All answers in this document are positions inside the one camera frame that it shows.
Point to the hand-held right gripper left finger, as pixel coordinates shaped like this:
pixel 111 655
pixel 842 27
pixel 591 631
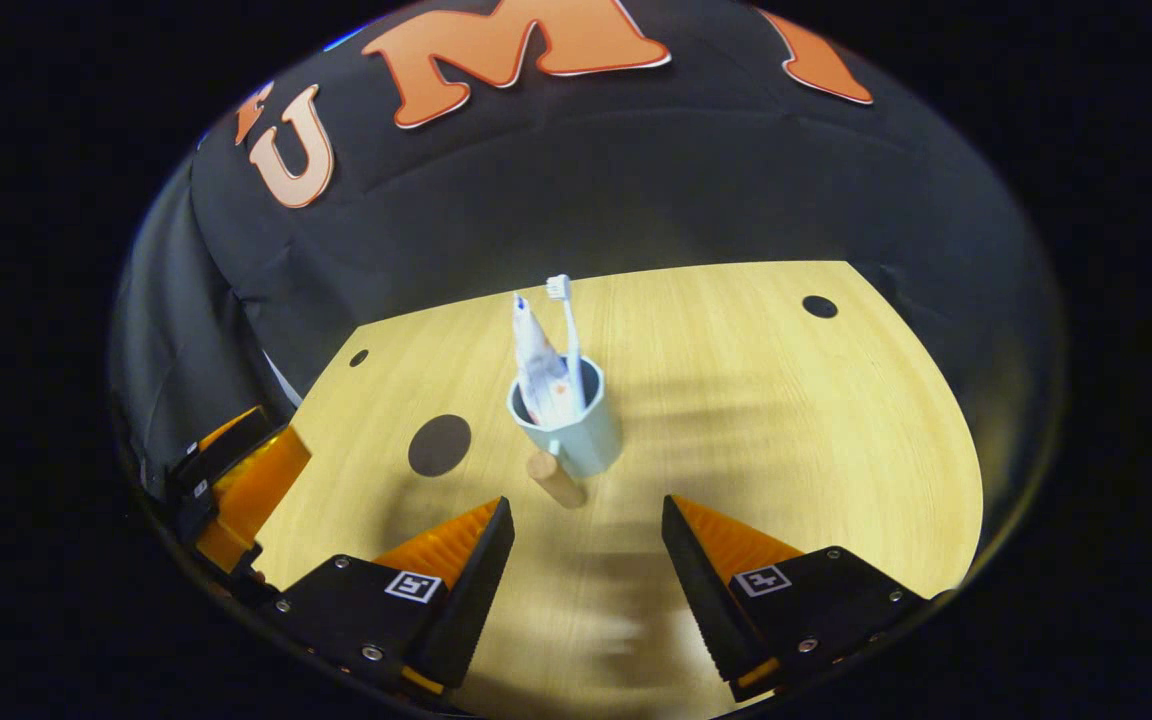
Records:
pixel 471 600

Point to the light wooden desktop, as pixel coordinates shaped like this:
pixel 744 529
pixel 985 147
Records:
pixel 786 450

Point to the white toothpaste tube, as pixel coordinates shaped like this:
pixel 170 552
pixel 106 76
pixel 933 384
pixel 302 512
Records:
pixel 539 370

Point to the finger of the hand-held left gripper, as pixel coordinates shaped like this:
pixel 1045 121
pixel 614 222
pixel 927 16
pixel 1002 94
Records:
pixel 256 490
pixel 226 450

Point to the white toothbrush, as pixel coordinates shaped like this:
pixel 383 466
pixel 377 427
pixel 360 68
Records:
pixel 572 350

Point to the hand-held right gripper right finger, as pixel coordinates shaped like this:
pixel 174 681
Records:
pixel 701 600

